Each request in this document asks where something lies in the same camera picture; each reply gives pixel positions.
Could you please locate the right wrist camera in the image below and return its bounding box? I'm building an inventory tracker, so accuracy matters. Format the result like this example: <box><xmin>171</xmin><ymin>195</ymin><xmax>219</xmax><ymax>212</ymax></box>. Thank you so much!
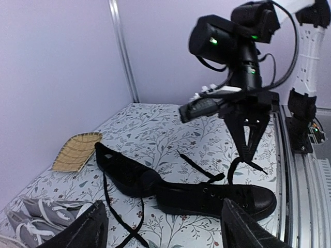
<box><xmin>178</xmin><ymin>86</ymin><xmax>243</xmax><ymax>124</ymax></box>

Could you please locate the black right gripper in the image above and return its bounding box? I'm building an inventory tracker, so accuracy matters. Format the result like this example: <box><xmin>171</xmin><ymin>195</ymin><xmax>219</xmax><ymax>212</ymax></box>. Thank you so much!
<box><xmin>218</xmin><ymin>63</ymin><xmax>279</xmax><ymax>161</ymax></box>

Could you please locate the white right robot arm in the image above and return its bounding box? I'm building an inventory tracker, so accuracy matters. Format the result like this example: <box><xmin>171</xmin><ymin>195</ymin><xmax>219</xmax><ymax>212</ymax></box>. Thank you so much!
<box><xmin>181</xmin><ymin>1</ymin><xmax>330</xmax><ymax>163</ymax></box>

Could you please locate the grey sneaker left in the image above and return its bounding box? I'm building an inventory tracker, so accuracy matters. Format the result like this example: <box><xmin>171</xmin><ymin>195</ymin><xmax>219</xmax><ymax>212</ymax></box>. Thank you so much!
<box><xmin>6</xmin><ymin>210</ymin><xmax>64</xmax><ymax>247</ymax></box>

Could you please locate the aluminium front rail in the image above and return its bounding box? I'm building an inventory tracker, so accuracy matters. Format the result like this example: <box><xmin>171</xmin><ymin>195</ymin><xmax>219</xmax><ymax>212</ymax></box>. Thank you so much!
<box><xmin>275</xmin><ymin>106</ymin><xmax>330</xmax><ymax>247</ymax></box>

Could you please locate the black canvas sneaker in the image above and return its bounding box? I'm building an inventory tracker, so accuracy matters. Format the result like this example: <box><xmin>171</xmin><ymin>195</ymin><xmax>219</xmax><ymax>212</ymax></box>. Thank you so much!
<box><xmin>147</xmin><ymin>151</ymin><xmax>277</xmax><ymax>222</ymax></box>
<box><xmin>95</xmin><ymin>142</ymin><xmax>162</xmax><ymax>247</ymax></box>

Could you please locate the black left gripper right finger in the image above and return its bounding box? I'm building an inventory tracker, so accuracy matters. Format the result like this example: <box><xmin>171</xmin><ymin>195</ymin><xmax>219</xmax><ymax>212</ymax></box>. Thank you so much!
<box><xmin>222</xmin><ymin>198</ymin><xmax>289</xmax><ymax>248</ymax></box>

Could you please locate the woven bamboo tray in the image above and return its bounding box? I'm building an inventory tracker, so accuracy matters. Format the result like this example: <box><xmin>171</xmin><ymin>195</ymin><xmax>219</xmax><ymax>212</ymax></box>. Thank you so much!
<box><xmin>51</xmin><ymin>132</ymin><xmax>103</xmax><ymax>172</ymax></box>

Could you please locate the aluminium frame post left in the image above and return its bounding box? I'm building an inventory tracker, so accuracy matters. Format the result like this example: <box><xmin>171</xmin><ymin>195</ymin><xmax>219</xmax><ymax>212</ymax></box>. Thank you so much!
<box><xmin>108</xmin><ymin>0</ymin><xmax>140</xmax><ymax>103</ymax></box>

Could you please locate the black rear canvas sneaker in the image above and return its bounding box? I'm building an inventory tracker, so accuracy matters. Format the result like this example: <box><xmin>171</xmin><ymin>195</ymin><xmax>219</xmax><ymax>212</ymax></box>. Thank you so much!
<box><xmin>95</xmin><ymin>142</ymin><xmax>162</xmax><ymax>247</ymax></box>

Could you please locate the grey sneaker right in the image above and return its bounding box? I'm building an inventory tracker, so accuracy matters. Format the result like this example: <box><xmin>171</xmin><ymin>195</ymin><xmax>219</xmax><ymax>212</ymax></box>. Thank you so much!
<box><xmin>22</xmin><ymin>198</ymin><xmax>93</xmax><ymax>227</ymax></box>

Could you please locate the grey sneaker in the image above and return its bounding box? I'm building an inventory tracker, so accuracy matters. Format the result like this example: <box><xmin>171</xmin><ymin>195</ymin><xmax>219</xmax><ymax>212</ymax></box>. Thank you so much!
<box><xmin>22</xmin><ymin>198</ymin><xmax>93</xmax><ymax>227</ymax></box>
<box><xmin>6</xmin><ymin>210</ymin><xmax>64</xmax><ymax>247</ymax></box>

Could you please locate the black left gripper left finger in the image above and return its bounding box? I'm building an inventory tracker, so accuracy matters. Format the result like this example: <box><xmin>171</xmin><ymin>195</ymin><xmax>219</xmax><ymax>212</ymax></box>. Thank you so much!
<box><xmin>39</xmin><ymin>200</ymin><xmax>108</xmax><ymax>248</ymax></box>

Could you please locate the floral tablecloth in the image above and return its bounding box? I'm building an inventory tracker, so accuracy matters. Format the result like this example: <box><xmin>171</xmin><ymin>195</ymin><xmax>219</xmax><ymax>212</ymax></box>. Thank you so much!
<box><xmin>0</xmin><ymin>102</ymin><xmax>282</xmax><ymax>248</ymax></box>

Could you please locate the black front canvas sneaker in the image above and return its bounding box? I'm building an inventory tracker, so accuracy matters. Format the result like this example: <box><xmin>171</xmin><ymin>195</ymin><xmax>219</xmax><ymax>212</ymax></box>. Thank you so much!
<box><xmin>147</xmin><ymin>151</ymin><xmax>277</xmax><ymax>222</ymax></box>

